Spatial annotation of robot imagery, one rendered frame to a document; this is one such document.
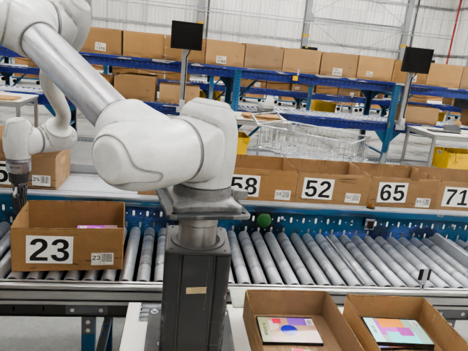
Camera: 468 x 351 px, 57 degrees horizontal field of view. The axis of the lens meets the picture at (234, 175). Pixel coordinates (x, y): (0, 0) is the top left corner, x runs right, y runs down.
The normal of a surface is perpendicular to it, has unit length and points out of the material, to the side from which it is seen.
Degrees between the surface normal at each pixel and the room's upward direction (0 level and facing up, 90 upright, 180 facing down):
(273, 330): 0
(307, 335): 0
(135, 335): 0
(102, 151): 93
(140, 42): 89
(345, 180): 90
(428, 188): 91
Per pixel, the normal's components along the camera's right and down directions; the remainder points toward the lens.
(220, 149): 0.76, 0.18
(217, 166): 0.71, 0.38
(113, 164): -0.54, 0.21
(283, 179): 0.14, 0.29
